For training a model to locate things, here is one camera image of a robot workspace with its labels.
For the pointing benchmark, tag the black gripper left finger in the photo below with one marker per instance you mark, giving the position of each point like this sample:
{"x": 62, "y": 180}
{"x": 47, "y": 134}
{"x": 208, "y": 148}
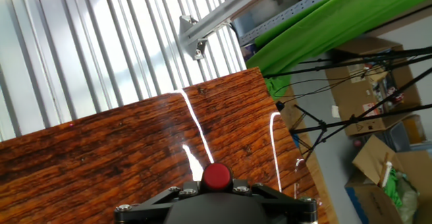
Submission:
{"x": 145, "y": 207}

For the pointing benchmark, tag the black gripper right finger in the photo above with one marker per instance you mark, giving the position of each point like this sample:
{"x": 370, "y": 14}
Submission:
{"x": 287, "y": 205}

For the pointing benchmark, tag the glossy wood-grain mat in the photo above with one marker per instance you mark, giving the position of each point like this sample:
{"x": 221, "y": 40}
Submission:
{"x": 101, "y": 156}

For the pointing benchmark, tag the open cardboard box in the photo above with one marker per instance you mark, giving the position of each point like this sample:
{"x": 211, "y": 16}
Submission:
{"x": 371, "y": 197}

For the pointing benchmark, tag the black tripod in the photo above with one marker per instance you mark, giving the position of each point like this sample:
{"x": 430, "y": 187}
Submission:
{"x": 352, "y": 118}

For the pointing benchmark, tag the brown cardboard box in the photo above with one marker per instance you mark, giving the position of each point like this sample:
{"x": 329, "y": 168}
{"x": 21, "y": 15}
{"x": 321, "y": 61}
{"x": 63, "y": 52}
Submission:
{"x": 351, "y": 96}

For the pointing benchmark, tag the green cloth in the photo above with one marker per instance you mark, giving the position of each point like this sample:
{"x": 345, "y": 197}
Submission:
{"x": 320, "y": 25}

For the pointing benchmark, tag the white perforated metal shelf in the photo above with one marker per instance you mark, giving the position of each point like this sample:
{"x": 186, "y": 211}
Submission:
{"x": 297, "y": 9}

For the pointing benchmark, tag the aluminium frame post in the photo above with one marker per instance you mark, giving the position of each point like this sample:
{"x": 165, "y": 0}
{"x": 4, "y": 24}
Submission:
{"x": 216, "y": 18}

